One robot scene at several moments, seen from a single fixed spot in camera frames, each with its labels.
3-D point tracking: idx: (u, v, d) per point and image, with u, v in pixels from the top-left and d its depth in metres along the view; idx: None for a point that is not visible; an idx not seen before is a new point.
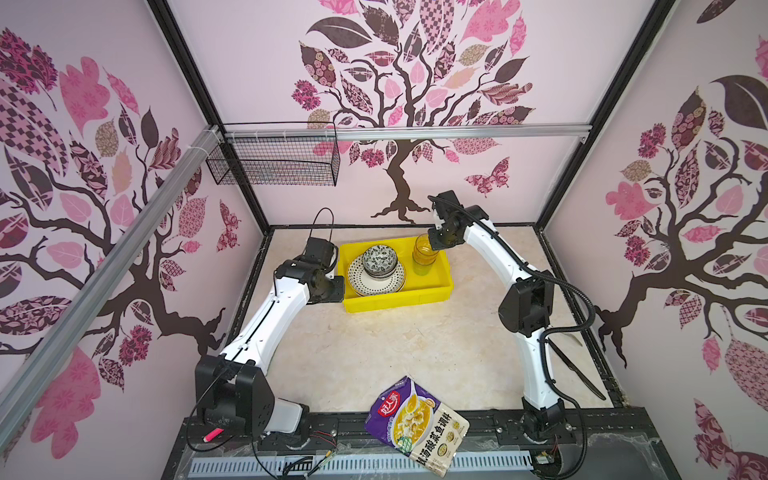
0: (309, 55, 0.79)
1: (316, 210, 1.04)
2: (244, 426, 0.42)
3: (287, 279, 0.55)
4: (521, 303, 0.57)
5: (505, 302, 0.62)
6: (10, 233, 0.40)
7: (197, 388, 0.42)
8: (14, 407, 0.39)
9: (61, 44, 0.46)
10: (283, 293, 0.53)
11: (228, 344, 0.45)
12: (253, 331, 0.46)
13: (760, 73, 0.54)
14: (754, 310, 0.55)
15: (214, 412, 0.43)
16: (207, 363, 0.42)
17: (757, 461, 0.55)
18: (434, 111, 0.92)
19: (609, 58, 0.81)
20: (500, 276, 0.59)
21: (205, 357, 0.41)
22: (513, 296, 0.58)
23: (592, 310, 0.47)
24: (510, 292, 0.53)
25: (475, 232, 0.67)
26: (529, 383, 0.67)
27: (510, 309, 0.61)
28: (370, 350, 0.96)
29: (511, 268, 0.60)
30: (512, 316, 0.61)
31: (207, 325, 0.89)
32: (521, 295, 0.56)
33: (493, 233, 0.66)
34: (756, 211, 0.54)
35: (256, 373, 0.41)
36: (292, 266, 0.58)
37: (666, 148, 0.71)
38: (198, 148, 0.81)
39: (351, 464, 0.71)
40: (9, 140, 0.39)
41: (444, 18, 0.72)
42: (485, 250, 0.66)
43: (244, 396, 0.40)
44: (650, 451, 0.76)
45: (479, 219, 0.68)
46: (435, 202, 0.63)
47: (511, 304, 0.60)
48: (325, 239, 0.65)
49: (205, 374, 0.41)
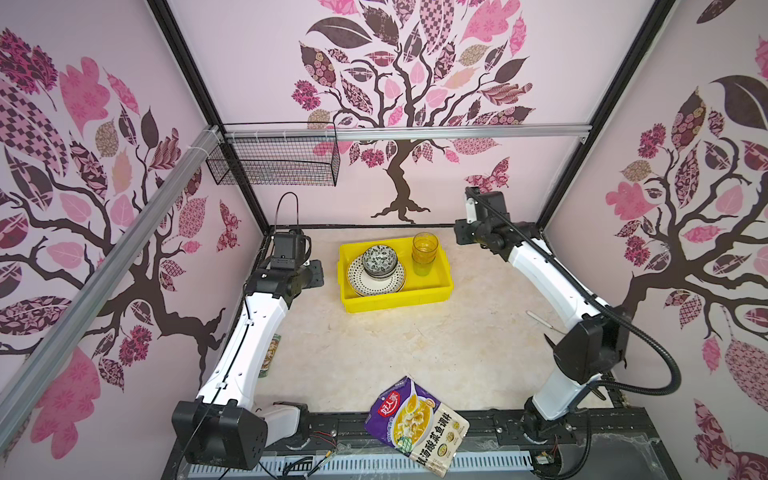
0: (310, 55, 0.79)
1: (282, 193, 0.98)
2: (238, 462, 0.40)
3: (257, 296, 0.50)
4: (591, 347, 0.45)
5: (565, 343, 0.50)
6: (10, 233, 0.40)
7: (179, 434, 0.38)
8: (13, 409, 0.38)
9: (62, 44, 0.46)
10: (256, 313, 0.48)
11: (204, 386, 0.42)
12: (230, 364, 0.43)
13: (760, 73, 0.54)
14: (753, 310, 0.55)
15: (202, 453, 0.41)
16: (184, 409, 0.39)
17: (757, 461, 0.55)
18: (434, 111, 0.92)
19: (609, 58, 0.81)
20: (560, 311, 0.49)
21: (182, 403, 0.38)
22: (579, 336, 0.46)
23: (674, 366, 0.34)
24: (575, 332, 0.47)
25: (524, 254, 0.57)
26: (544, 393, 0.64)
27: (574, 352, 0.49)
28: (370, 350, 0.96)
29: (574, 301, 0.49)
30: (571, 359, 0.50)
31: (207, 325, 0.89)
32: (590, 337, 0.44)
33: (549, 256, 0.55)
34: (756, 211, 0.54)
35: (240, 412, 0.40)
36: (263, 280, 0.52)
37: (666, 148, 0.71)
38: (198, 148, 0.81)
39: (351, 464, 0.71)
40: (9, 140, 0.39)
41: (444, 18, 0.72)
42: (535, 275, 0.56)
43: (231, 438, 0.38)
44: (650, 451, 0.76)
45: (529, 238, 0.58)
46: (481, 202, 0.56)
47: (576, 346, 0.48)
48: (291, 237, 0.57)
49: (184, 422, 0.38)
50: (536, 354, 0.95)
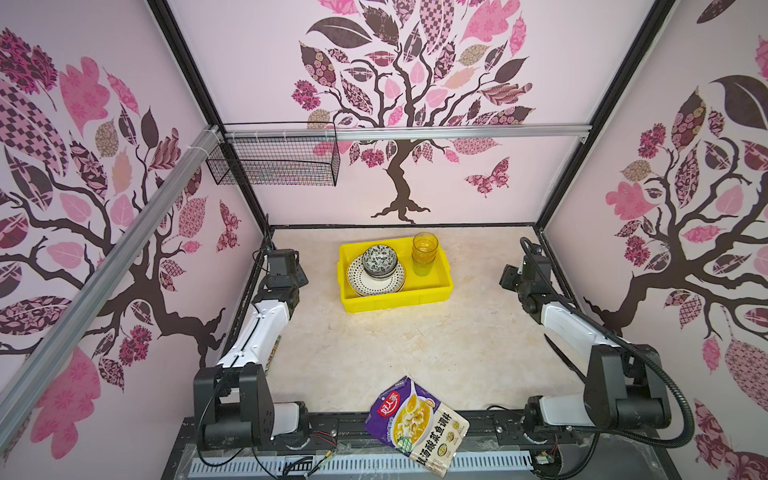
0: (310, 55, 0.79)
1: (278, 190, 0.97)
2: (249, 439, 0.42)
3: (267, 301, 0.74)
4: (608, 374, 0.44)
5: (590, 379, 0.48)
6: (10, 233, 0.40)
7: (198, 400, 0.41)
8: (14, 408, 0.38)
9: (61, 44, 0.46)
10: (266, 311, 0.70)
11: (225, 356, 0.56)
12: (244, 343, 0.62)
13: (760, 73, 0.54)
14: (753, 310, 0.55)
15: (215, 430, 0.42)
16: (204, 375, 0.42)
17: (757, 461, 0.55)
18: (434, 111, 0.92)
19: (609, 59, 0.81)
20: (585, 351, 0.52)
21: (202, 371, 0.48)
22: (598, 364, 0.46)
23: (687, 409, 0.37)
24: (594, 361, 0.47)
25: (552, 310, 0.62)
26: (554, 402, 0.62)
27: (598, 387, 0.46)
28: (370, 351, 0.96)
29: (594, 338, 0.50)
30: (600, 397, 0.45)
31: (207, 325, 0.89)
32: (605, 362, 0.44)
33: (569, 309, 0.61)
34: (756, 211, 0.54)
35: (257, 370, 0.43)
36: (269, 292, 0.62)
37: (666, 148, 0.71)
38: (198, 148, 0.81)
39: (352, 464, 0.71)
40: (9, 140, 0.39)
41: (444, 18, 0.72)
42: (564, 326, 0.58)
43: (247, 394, 0.42)
44: (650, 451, 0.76)
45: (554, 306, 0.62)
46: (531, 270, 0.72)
47: (598, 377, 0.46)
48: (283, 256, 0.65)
49: (205, 384, 0.41)
50: (536, 355, 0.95)
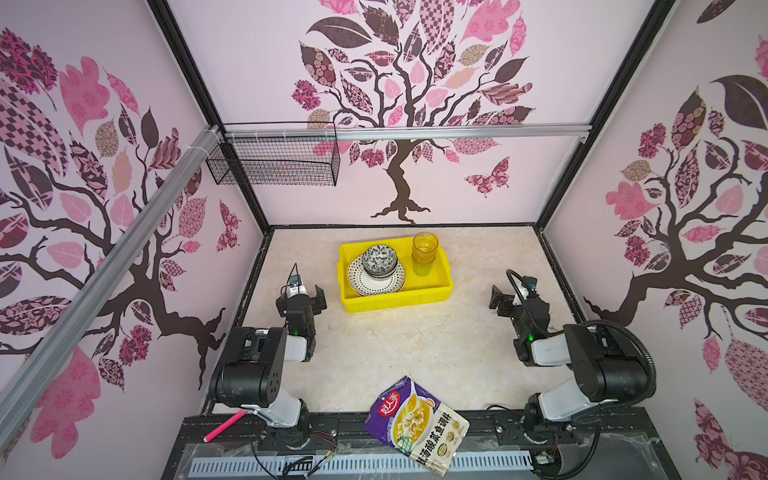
0: (310, 55, 0.79)
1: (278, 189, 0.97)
2: (256, 395, 0.45)
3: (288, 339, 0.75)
4: (583, 340, 0.51)
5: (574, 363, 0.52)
6: (10, 233, 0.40)
7: (227, 352, 0.49)
8: (14, 407, 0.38)
9: (61, 43, 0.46)
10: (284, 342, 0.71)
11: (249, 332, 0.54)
12: None
13: (760, 73, 0.54)
14: (753, 310, 0.55)
15: (226, 381, 0.45)
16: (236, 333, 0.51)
17: (757, 461, 0.55)
18: (434, 111, 0.92)
19: (609, 58, 0.81)
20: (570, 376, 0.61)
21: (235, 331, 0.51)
22: (574, 338, 0.52)
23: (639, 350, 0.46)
24: (570, 339, 0.53)
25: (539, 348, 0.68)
26: (553, 395, 0.63)
27: (579, 357, 0.51)
28: (370, 351, 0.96)
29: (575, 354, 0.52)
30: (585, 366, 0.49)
31: (207, 325, 0.89)
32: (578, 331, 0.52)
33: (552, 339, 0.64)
34: (756, 211, 0.54)
35: (280, 330, 0.52)
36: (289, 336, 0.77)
37: (666, 148, 0.71)
38: (198, 148, 0.81)
39: (352, 464, 0.71)
40: (9, 140, 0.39)
41: (444, 18, 0.72)
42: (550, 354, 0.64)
43: (270, 344, 0.50)
44: (650, 451, 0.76)
45: (540, 352, 0.68)
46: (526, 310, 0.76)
47: (577, 349, 0.51)
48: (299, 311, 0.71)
49: (237, 336, 0.51)
50: None
